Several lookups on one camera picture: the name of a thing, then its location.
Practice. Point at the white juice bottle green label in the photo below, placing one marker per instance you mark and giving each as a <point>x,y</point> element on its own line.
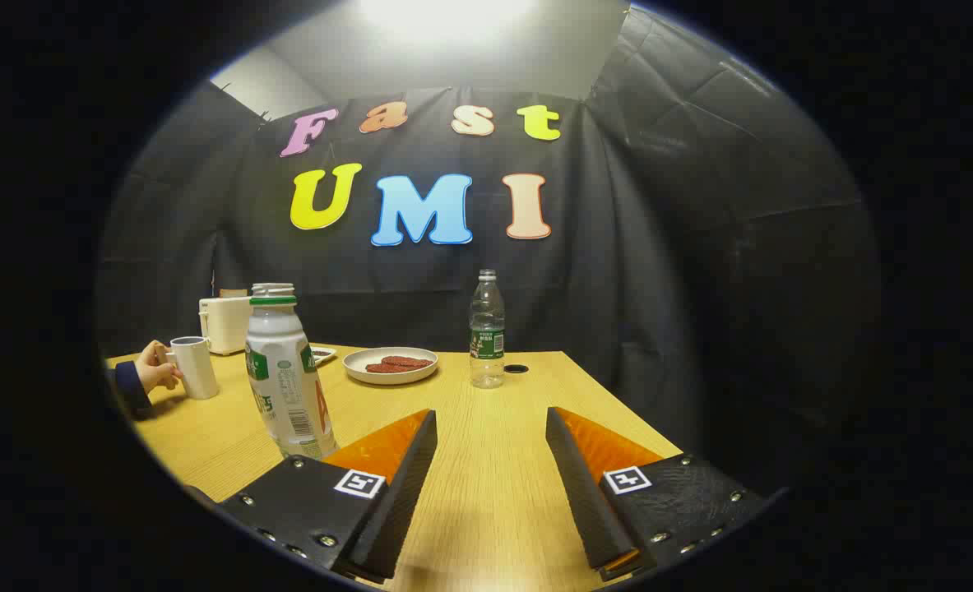
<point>280,370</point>

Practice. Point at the red meat slice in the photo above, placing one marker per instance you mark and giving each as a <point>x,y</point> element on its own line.
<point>387,369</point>
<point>408,361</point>

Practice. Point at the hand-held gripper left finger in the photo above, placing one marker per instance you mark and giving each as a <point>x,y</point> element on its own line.
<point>404,493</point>

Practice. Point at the white divided dish with beans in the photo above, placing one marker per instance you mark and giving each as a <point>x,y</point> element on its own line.
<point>323,355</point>

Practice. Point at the round white plate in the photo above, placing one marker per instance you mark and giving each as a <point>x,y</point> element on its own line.
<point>359,368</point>

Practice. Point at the wooden table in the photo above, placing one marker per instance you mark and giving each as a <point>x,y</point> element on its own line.
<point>494,493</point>

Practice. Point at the cream toaster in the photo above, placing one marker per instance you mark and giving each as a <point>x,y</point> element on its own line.
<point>227,325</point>

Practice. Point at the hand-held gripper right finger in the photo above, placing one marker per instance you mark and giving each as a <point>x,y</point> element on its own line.
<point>578,493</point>

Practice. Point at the clear plastic water bottle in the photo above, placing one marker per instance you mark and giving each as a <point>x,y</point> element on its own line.
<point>487,329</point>

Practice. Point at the small black round disc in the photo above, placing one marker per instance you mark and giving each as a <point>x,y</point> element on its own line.
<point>516,368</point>

